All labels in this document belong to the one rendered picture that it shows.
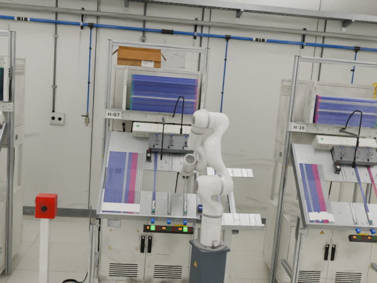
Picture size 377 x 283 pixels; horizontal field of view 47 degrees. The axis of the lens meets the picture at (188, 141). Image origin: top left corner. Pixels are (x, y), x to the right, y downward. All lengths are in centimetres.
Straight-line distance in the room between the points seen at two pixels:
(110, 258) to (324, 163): 181
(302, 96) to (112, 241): 190
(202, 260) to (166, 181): 246
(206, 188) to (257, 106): 260
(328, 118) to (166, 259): 167
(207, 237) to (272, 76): 277
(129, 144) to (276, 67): 226
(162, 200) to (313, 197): 110
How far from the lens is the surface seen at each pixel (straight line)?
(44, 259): 334
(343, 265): 379
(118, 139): 333
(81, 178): 500
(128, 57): 362
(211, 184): 247
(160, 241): 339
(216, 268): 264
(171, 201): 306
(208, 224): 255
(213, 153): 252
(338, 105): 359
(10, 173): 360
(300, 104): 368
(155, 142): 324
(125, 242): 339
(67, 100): 489
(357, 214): 341
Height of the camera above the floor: 169
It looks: 9 degrees down
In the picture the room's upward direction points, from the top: 5 degrees clockwise
